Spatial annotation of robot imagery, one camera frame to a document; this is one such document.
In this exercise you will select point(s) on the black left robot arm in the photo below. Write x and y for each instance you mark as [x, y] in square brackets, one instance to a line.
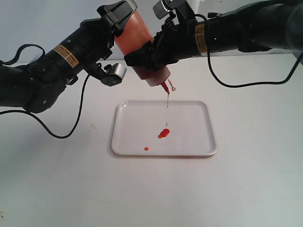
[36, 86]

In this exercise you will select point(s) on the red sauce squeeze bottle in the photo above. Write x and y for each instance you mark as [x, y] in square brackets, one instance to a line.
[132, 43]

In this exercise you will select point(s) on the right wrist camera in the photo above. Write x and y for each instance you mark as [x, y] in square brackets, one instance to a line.
[163, 7]

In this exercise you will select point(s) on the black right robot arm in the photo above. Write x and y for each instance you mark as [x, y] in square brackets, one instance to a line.
[255, 27]

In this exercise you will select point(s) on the white rectangular tray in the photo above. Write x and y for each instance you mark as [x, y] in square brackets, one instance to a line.
[159, 128]

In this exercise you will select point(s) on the white backdrop sheet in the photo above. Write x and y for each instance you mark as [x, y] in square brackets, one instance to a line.
[48, 22]

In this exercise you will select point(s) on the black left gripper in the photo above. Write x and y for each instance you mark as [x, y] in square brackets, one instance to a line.
[97, 37]

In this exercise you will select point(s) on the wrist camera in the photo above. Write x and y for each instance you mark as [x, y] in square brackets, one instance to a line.
[163, 7]
[114, 74]

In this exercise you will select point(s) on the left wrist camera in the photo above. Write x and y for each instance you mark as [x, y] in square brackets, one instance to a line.
[114, 74]

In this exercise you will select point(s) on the red sauce blob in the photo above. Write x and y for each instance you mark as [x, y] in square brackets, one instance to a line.
[164, 133]

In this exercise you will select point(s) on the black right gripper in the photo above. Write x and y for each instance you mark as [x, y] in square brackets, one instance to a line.
[180, 38]

